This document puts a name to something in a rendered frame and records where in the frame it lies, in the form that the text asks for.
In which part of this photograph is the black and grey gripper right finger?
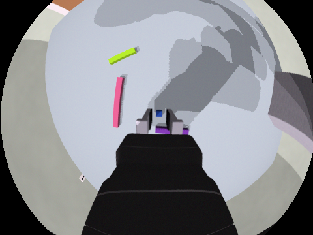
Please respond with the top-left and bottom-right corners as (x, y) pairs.
(166, 109), (184, 134)

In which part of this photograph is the small blue cube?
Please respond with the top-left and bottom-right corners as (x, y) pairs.
(156, 110), (162, 117)

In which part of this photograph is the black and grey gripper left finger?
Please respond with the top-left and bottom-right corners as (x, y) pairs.
(136, 108), (152, 134)

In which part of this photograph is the pink rod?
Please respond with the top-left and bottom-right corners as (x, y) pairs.
(113, 77), (125, 128)

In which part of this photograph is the lime green rod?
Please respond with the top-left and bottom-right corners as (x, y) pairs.
(109, 48), (136, 65)

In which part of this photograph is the purple rod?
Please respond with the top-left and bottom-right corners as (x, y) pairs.
(155, 126), (189, 134)

